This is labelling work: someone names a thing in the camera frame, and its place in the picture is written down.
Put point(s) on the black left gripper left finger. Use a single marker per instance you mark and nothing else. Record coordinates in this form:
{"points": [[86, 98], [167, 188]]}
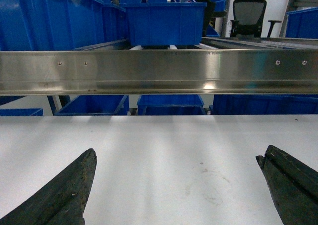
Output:
{"points": [[62, 201]]}

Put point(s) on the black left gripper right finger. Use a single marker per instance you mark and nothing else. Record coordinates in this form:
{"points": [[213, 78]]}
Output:
{"points": [[293, 186]]}

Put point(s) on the stainless steel shelf rack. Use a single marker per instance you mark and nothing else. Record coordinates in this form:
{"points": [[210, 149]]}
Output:
{"points": [[215, 66]]}

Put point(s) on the large blue bin on shelf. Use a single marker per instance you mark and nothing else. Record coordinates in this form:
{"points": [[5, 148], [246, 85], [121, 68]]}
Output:
{"points": [[160, 24]]}

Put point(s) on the blue bin lower right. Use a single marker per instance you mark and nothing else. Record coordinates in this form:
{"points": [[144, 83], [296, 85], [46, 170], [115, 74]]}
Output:
{"points": [[243, 104]]}

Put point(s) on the blue open bin lower left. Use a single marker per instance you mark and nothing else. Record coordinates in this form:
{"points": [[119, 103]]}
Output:
{"points": [[96, 105]]}

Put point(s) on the blue open bin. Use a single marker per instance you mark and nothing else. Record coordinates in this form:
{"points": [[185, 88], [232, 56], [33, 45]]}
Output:
{"points": [[96, 105], [170, 104]]}

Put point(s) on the blue open bin lower middle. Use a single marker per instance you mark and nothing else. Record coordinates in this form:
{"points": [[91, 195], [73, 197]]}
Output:
{"points": [[170, 104]]}

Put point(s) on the blue bin far right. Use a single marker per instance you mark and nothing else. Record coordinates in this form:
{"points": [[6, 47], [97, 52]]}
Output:
{"points": [[302, 24]]}

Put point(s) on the black mesh office chair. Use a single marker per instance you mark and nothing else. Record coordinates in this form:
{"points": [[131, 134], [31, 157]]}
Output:
{"points": [[248, 18]]}

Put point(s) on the large blue crate upper left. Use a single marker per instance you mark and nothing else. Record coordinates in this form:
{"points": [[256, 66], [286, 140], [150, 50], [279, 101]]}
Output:
{"points": [[45, 25]]}

